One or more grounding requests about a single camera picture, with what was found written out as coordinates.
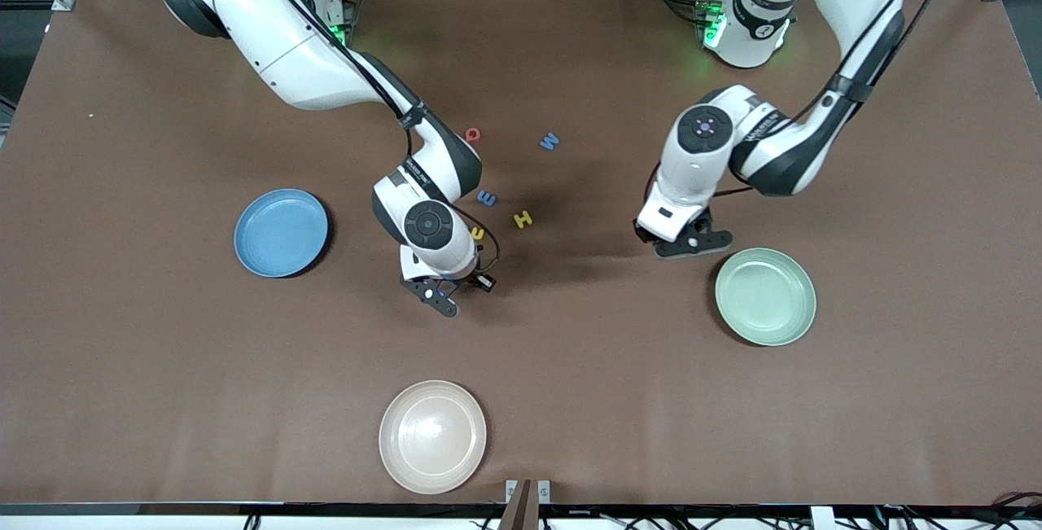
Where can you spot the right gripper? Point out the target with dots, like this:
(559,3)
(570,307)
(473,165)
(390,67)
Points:
(466,277)

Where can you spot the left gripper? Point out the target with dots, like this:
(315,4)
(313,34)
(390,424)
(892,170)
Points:
(642,235)

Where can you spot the yellow foam letter H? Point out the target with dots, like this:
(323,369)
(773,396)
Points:
(523,219)

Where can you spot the blue foam letter M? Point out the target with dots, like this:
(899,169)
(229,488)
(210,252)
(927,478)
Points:
(550,143)

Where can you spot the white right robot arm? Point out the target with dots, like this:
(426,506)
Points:
(309,66)

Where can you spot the blue lowercase letter m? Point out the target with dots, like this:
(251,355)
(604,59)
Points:
(487,199)

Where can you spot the mint green plate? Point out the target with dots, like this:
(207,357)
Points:
(765,298)

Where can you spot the beige plate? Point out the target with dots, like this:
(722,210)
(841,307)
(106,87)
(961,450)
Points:
(431,436)

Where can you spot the blue plate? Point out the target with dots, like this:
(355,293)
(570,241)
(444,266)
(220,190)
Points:
(281,233)

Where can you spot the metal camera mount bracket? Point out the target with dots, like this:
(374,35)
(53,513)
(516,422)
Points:
(527,505)

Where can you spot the table edge rail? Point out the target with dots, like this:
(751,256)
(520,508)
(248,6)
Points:
(163,523)

